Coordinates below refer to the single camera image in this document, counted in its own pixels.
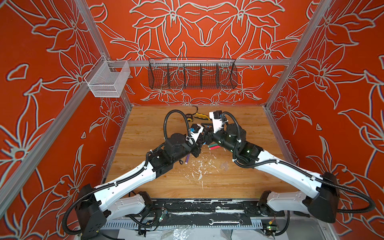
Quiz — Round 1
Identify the black wire wall basket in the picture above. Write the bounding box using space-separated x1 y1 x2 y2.
148 58 239 90

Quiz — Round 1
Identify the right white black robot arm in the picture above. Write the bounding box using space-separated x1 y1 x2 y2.
207 111 376 223

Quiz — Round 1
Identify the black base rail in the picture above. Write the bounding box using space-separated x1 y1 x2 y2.
134 199 268 226

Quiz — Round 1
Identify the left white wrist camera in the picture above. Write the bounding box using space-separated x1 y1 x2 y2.
188 124 204 144

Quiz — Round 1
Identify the purple marker pen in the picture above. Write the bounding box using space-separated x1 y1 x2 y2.
185 154 190 164

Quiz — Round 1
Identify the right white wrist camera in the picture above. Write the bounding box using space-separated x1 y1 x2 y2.
209 110 225 134

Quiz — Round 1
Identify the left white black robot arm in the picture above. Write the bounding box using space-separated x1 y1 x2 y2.
62 110 222 240

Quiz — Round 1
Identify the silver wrench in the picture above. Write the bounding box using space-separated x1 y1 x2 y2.
209 219 244 226

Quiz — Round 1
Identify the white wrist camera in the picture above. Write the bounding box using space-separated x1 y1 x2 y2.
209 110 225 134
188 124 204 144

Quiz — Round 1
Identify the clear plastic wall bin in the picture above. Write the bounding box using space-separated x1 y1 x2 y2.
85 57 131 98

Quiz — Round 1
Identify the yellow black tape measure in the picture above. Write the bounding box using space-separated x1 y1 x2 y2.
186 114 194 122

